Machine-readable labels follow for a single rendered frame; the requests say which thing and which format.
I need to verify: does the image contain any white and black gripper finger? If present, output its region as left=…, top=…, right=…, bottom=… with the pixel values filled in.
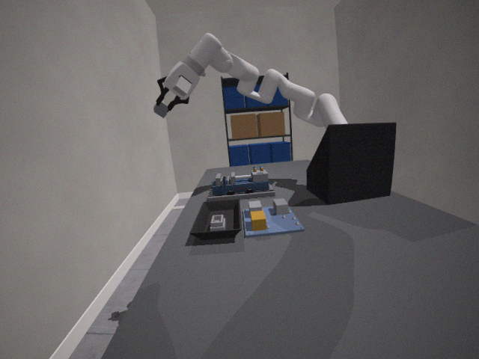
left=167, top=96, right=189, bottom=112
left=156, top=76, right=170, bottom=106

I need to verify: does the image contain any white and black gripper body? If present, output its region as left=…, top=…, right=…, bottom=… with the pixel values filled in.
left=163, top=62, right=200, bottom=99

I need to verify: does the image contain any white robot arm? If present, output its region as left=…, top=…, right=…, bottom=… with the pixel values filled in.
left=172, top=33, right=347, bottom=129

